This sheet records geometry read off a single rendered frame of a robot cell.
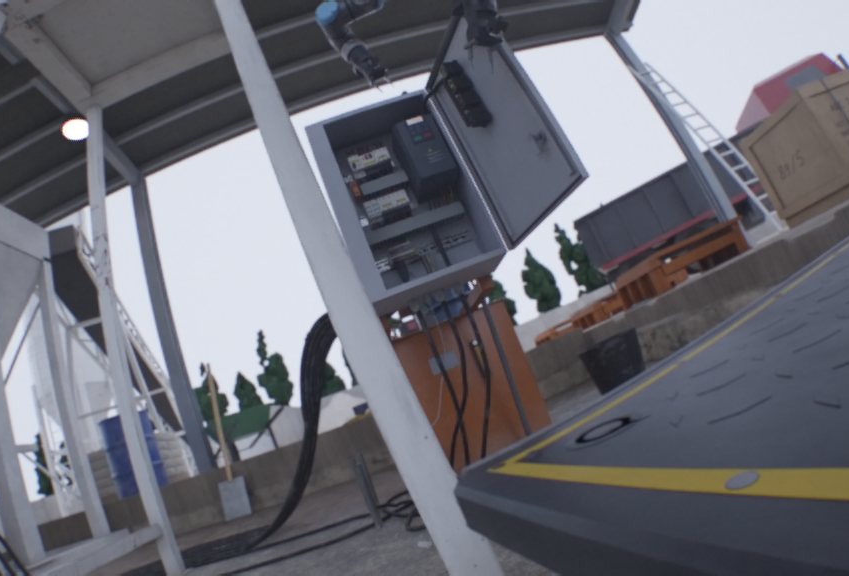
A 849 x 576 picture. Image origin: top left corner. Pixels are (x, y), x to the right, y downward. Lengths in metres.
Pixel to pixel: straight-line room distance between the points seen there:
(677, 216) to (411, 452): 9.06
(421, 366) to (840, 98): 3.33
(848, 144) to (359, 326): 3.42
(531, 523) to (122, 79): 2.73
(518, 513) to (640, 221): 9.36
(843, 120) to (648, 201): 6.25
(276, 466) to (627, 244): 7.72
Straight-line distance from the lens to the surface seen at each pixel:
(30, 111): 6.70
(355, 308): 0.73
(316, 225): 0.81
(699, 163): 7.69
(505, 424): 1.74
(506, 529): 0.21
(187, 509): 3.95
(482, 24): 1.07
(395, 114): 1.58
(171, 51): 2.73
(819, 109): 3.68
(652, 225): 9.49
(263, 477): 3.65
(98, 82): 2.87
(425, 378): 1.69
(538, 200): 1.15
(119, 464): 5.07
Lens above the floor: 0.38
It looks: 12 degrees up
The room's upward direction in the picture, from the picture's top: 22 degrees counter-clockwise
